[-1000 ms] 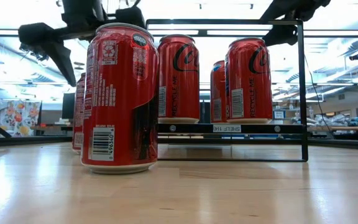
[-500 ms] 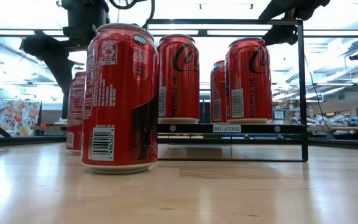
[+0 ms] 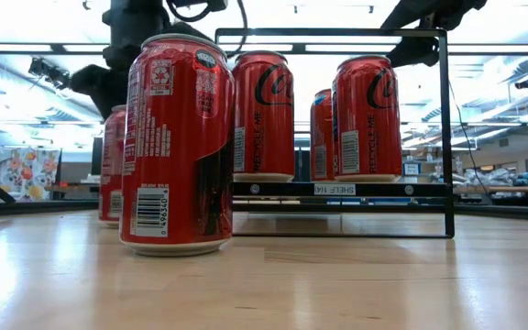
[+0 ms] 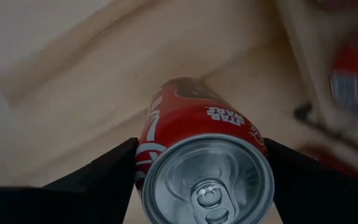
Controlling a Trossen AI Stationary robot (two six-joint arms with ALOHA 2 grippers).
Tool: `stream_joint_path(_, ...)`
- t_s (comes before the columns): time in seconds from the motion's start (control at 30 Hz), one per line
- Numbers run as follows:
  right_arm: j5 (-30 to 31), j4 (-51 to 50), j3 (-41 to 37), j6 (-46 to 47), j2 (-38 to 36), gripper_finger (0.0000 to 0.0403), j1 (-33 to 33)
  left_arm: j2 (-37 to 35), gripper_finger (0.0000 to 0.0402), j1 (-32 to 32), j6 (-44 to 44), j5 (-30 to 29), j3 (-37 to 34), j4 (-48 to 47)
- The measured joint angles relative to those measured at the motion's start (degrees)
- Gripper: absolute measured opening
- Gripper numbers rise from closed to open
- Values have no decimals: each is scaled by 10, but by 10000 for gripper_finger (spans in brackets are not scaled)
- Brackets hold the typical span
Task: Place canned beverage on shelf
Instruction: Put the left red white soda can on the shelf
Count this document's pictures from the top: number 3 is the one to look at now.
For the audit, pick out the black aluminium table frame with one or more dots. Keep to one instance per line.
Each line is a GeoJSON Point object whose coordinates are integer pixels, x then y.
{"type": "Point", "coordinates": [39, 207]}

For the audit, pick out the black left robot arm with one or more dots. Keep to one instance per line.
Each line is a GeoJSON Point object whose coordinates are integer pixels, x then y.
{"type": "Point", "coordinates": [131, 23]}

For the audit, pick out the floral cloth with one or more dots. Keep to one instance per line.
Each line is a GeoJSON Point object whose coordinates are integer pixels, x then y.
{"type": "Point", "coordinates": [23, 174]}

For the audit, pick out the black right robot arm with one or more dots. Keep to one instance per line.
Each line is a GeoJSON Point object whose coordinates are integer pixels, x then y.
{"type": "Point", "coordinates": [433, 11]}

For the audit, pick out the red Coke Zero can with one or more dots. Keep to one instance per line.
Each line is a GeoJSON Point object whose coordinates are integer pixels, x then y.
{"type": "Point", "coordinates": [367, 124]}
{"type": "Point", "coordinates": [264, 124]}

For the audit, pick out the black ceiling-mounted device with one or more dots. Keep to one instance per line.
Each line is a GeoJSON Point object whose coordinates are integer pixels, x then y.
{"type": "Point", "coordinates": [526, 83]}

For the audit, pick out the wooden background table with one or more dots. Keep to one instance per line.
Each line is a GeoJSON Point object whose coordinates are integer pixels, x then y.
{"type": "Point", "coordinates": [511, 189]}

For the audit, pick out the black ceiling camera cluster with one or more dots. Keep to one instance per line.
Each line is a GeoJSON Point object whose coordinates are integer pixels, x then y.
{"type": "Point", "coordinates": [48, 72]}

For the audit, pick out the black computer monitor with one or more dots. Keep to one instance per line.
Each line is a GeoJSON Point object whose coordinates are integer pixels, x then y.
{"type": "Point", "coordinates": [97, 156]}

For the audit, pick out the red Coke can shelf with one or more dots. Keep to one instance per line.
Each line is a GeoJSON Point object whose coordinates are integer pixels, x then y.
{"type": "Point", "coordinates": [322, 137]}

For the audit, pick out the red Coca-Cola Original Taste can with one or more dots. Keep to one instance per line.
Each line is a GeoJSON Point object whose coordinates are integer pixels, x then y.
{"type": "Point", "coordinates": [112, 174]}

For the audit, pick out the red and black Coke can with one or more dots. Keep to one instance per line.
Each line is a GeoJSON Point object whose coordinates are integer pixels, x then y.
{"type": "Point", "coordinates": [172, 151]}

